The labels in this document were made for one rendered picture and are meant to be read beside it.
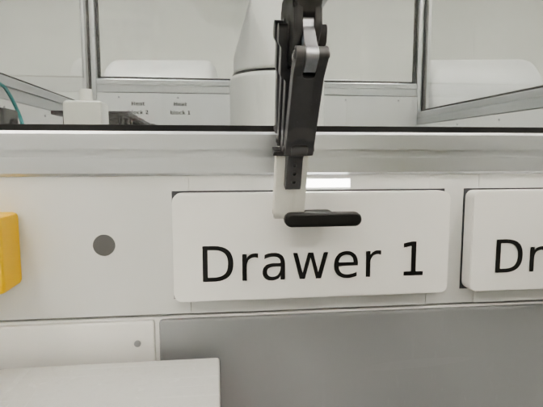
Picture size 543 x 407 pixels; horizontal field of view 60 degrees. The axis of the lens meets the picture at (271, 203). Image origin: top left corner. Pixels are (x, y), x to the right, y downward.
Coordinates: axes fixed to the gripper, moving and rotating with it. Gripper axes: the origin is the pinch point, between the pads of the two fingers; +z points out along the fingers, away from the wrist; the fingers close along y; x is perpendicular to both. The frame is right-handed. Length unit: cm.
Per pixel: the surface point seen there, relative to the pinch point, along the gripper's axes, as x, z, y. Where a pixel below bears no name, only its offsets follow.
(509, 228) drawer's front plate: 24.4, 5.7, -0.4
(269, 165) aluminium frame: -1.5, -0.2, -4.1
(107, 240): -18.1, 6.9, -1.7
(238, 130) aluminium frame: -4.6, -3.1, -6.9
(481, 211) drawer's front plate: 21.1, 3.9, -1.0
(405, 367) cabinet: 13.9, 21.3, 3.4
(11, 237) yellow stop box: -26.3, 5.4, 0.0
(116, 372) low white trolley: -16.7, 16.7, 6.5
